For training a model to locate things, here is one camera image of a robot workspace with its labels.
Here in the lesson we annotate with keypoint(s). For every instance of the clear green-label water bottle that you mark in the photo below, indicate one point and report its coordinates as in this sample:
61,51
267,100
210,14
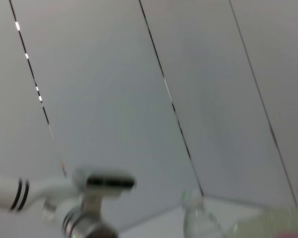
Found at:
196,223

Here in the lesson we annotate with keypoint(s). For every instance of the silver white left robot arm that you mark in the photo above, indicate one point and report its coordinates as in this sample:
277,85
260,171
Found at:
5,191

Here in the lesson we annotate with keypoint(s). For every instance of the green glass fruit bowl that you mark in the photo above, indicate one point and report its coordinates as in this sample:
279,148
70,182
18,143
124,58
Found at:
263,223

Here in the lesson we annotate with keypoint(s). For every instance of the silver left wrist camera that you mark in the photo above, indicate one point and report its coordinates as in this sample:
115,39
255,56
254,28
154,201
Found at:
109,183

